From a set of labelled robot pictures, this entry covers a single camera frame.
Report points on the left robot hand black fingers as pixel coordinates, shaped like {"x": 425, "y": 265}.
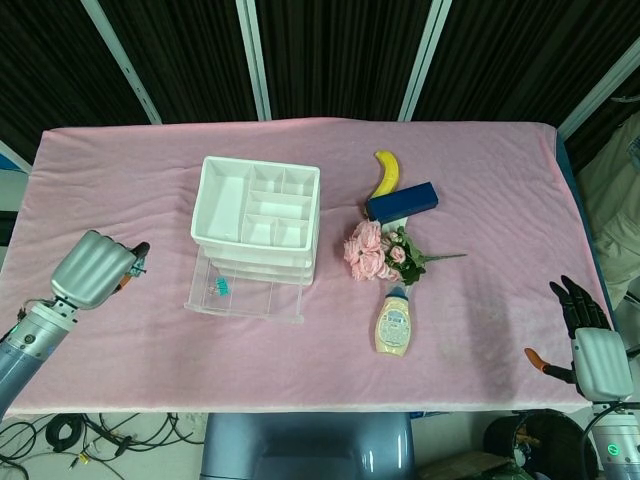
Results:
{"x": 90, "y": 270}

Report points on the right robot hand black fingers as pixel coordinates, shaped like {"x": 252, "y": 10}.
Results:
{"x": 602, "y": 360}

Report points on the clear drawer with clips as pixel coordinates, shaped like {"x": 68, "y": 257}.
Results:
{"x": 250, "y": 302}

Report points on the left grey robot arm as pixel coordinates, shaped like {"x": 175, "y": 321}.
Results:
{"x": 30, "y": 345}

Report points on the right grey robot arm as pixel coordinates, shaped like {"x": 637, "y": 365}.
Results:
{"x": 620, "y": 440}

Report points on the white drawer organizer box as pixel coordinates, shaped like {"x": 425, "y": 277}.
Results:
{"x": 220, "y": 200}

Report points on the black round bin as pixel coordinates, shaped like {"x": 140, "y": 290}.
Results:
{"x": 540, "y": 440}

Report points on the pink fleece table cloth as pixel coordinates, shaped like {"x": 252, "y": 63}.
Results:
{"x": 150, "y": 360}

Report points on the teal binder clip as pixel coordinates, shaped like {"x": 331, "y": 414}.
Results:
{"x": 221, "y": 288}

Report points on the beige clothing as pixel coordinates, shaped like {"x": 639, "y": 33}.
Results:
{"x": 615, "y": 210}

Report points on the brown cardboard box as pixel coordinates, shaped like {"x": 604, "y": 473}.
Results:
{"x": 465, "y": 465}

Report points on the cream sauce squeeze bottle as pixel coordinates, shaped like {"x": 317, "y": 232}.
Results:
{"x": 394, "y": 325}

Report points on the white paper sheet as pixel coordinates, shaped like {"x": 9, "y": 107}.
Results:
{"x": 397, "y": 223}

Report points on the dark blue rectangular box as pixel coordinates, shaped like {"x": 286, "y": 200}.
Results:
{"x": 405, "y": 202}

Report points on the pink artificial flower bouquet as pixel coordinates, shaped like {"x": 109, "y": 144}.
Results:
{"x": 370, "y": 250}

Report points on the blue-grey robot torso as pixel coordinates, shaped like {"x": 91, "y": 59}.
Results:
{"x": 310, "y": 445}

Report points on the yellow banana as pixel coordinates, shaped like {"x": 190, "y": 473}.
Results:
{"x": 387, "y": 175}

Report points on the white frame post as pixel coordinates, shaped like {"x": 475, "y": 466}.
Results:
{"x": 600, "y": 95}
{"x": 425, "y": 60}
{"x": 125, "y": 65}
{"x": 255, "y": 60}

